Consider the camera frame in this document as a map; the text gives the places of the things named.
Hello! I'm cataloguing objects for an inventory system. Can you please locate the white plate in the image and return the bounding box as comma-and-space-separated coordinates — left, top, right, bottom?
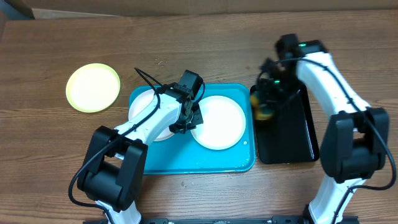
128, 89, 174, 141
191, 96, 246, 150

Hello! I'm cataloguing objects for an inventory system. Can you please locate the green yellow sponge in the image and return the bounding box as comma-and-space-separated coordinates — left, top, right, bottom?
250, 92, 274, 121

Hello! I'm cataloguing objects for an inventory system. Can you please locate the yellow plate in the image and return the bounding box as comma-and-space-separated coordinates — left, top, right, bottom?
65, 63, 121, 113

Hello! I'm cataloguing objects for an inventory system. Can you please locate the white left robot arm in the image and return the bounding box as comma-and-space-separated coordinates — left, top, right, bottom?
68, 70, 205, 223

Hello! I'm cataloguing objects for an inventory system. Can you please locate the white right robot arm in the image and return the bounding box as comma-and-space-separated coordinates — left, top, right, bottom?
250, 34, 394, 223

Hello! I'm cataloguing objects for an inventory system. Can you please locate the blue plastic tray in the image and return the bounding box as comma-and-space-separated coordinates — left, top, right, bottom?
144, 83, 256, 175

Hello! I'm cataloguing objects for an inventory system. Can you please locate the black water tray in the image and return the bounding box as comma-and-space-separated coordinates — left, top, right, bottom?
253, 84, 320, 164

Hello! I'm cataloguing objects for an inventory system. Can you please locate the brown cardboard backdrop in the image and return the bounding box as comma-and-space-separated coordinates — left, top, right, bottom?
1, 0, 397, 19

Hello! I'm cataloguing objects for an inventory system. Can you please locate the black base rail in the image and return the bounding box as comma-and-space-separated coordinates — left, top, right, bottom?
83, 215, 360, 224

